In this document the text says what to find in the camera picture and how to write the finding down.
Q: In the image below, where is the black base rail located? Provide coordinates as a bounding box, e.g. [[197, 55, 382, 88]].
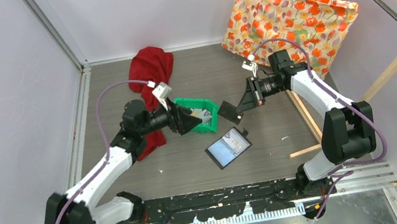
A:
[[104, 170, 339, 224]]

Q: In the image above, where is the striped white credit card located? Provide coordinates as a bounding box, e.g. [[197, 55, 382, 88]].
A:
[[191, 108, 213, 124]]

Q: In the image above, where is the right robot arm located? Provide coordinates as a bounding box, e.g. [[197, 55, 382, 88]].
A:
[[234, 50, 377, 197]]

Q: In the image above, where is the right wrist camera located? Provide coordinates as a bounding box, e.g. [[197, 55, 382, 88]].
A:
[[241, 54, 258, 78]]

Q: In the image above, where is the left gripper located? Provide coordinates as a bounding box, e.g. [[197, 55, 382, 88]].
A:
[[136, 94, 203, 141]]

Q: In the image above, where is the green plastic bin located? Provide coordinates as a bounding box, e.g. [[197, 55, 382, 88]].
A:
[[174, 98, 219, 134]]

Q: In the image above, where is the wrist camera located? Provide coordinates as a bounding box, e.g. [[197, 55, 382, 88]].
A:
[[147, 81, 172, 111], [241, 54, 258, 78]]

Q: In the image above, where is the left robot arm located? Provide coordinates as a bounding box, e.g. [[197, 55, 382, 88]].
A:
[[44, 99, 202, 224]]

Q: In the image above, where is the floral fabric bag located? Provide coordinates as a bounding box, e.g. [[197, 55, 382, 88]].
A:
[[221, 0, 359, 79]]

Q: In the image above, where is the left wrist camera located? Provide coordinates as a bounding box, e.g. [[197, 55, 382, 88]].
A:
[[147, 81, 172, 111]]

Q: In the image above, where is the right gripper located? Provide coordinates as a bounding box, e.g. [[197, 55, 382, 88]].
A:
[[231, 72, 288, 114]]

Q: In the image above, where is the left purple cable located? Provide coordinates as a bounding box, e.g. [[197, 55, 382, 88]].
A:
[[29, 76, 179, 224]]

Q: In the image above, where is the black card holder wallet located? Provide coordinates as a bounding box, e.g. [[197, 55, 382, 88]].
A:
[[205, 127, 252, 170]]

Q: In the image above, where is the red cloth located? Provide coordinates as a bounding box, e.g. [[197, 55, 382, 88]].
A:
[[128, 46, 174, 161]]

